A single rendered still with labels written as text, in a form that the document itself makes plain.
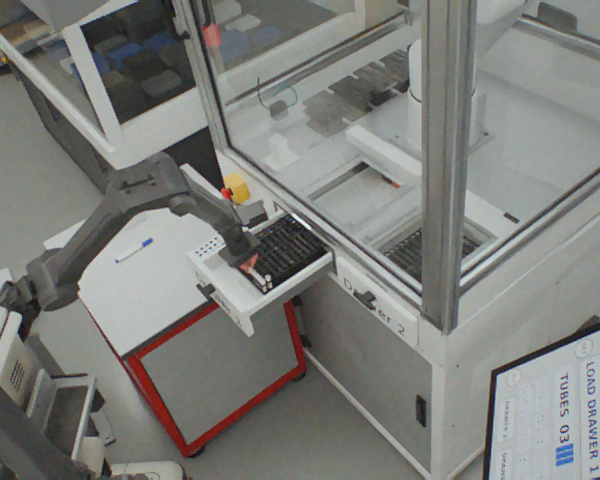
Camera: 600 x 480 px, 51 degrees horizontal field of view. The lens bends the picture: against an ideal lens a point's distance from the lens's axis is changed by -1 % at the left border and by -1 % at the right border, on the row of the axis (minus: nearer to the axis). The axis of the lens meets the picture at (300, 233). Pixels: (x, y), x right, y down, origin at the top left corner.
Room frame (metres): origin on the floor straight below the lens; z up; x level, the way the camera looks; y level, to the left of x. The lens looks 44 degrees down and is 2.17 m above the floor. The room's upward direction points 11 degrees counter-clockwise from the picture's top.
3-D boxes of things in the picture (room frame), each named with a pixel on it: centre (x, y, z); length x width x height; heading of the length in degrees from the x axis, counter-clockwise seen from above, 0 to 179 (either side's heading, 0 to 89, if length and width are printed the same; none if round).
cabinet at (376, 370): (1.50, -0.44, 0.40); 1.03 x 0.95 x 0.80; 30
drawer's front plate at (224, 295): (1.16, 0.25, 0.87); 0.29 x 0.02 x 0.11; 30
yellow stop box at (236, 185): (1.58, 0.18, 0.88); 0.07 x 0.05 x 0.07; 30
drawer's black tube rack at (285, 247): (1.26, 0.08, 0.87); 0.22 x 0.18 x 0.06; 120
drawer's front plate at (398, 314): (1.03, -0.16, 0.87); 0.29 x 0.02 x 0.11; 30
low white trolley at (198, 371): (1.51, 0.46, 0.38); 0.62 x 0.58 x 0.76; 30
